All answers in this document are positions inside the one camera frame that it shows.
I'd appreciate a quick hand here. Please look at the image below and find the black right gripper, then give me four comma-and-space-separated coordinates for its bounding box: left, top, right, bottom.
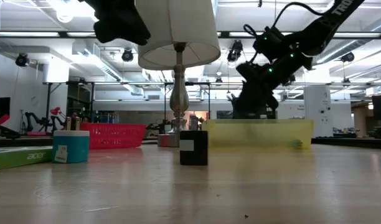
231, 61, 296, 120

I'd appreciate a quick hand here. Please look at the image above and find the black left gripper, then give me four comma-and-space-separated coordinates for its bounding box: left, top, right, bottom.
78, 0, 151, 47

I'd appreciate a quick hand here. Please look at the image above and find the yellow translucent bin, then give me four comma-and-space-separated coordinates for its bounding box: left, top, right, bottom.
202, 119, 315, 152

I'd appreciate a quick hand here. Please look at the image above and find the silver table lamp white shade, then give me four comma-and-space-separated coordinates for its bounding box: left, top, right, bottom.
135, 0, 222, 148

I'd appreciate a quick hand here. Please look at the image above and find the red plastic basket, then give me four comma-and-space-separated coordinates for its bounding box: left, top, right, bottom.
80, 122, 147, 151

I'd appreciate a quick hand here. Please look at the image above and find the dark background monitor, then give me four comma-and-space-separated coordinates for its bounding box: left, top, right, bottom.
371, 92, 381, 122

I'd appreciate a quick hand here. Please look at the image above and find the teal round container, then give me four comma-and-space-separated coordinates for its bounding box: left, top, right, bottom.
52, 117, 91, 164

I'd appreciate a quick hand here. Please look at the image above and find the green white acer box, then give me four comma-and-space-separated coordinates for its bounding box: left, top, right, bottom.
0, 146, 54, 171

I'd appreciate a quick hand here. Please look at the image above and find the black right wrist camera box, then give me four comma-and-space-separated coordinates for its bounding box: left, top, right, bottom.
252, 26, 283, 62

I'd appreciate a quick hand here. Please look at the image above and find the black wall charger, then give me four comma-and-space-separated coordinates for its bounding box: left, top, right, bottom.
179, 114, 209, 166

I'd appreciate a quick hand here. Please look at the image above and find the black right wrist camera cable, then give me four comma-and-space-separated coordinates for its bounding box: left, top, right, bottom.
243, 1, 332, 39

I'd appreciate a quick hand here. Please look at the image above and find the black metal rack frame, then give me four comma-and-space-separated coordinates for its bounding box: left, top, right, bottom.
42, 80, 96, 126

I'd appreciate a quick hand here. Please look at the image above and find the black wall monitor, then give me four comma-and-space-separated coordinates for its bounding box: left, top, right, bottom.
0, 97, 11, 119

